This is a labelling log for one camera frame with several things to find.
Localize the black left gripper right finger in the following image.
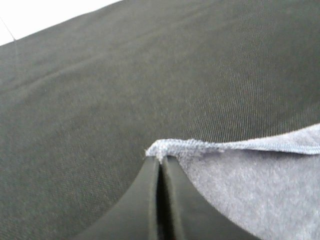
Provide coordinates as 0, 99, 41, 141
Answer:
161, 156, 258, 240

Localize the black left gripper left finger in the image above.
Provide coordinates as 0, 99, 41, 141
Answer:
74, 157, 160, 240

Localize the grey microfibre towel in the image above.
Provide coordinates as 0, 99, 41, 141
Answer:
145, 124, 320, 240

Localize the black fabric table mat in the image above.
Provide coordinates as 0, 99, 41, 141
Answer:
0, 0, 320, 240

